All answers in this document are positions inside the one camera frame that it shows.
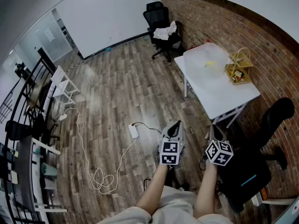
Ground grey desk with white frame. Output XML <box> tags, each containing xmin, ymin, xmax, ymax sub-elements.
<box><xmin>14</xmin><ymin>135</ymin><xmax>68</xmax><ymax>213</ymax></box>

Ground white stool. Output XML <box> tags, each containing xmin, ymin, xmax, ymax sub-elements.
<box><xmin>50</xmin><ymin>65</ymin><xmax>81</xmax><ymax>107</ymax></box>

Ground white rectangular table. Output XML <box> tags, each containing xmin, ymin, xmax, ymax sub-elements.
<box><xmin>174</xmin><ymin>54</ymin><xmax>261</xmax><ymax>129</ymax></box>

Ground person's light grey clothing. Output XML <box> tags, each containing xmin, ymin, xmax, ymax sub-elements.
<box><xmin>95</xmin><ymin>185</ymin><xmax>234</xmax><ymax>224</ymax></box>

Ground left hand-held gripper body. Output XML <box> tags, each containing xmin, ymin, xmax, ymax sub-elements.
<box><xmin>158</xmin><ymin>137</ymin><xmax>185</xmax><ymax>166</ymax></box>

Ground white crumpled cloth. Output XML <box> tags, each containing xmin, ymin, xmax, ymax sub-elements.
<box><xmin>153</xmin><ymin>21</ymin><xmax>178</xmax><ymax>41</ymax></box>

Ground black power strip cable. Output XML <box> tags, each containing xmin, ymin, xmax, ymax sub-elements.
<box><xmin>131</xmin><ymin>122</ymin><xmax>164</xmax><ymax>135</ymax></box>

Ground yellow wire basket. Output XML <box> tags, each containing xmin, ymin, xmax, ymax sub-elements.
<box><xmin>225</xmin><ymin>47</ymin><xmax>254</xmax><ymax>85</ymax></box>

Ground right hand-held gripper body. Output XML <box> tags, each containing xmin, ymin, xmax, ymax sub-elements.
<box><xmin>205</xmin><ymin>139</ymin><xmax>235</xmax><ymax>167</ymax></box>

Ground white power strip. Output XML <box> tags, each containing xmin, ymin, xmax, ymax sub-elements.
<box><xmin>128</xmin><ymin>124</ymin><xmax>140</xmax><ymax>140</ymax></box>

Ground teal cylinder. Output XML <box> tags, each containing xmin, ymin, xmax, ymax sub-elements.
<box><xmin>41</xmin><ymin>162</ymin><xmax>58</xmax><ymax>176</ymax></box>

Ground black high-back office chair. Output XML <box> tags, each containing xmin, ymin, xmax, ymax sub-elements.
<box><xmin>218</xmin><ymin>98</ymin><xmax>295</xmax><ymax>213</ymax></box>

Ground person's right forearm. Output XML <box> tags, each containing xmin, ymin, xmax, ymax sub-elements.
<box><xmin>193</xmin><ymin>160</ymin><xmax>218</xmax><ymax>219</ymax></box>

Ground person's left forearm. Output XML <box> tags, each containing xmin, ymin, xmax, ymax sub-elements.
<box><xmin>135</xmin><ymin>163</ymin><xmax>169</xmax><ymax>216</ymax></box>

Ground colourful snack packets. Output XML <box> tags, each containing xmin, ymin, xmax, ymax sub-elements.
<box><xmin>230</xmin><ymin>70</ymin><xmax>245</xmax><ymax>82</ymax></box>

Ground long white cable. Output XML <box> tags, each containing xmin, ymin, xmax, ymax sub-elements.
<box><xmin>62</xmin><ymin>106</ymin><xmax>139</xmax><ymax>195</ymax></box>

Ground black mesh office chair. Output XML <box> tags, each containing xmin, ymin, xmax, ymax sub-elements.
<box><xmin>142</xmin><ymin>1</ymin><xmax>185</xmax><ymax>63</ymax></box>

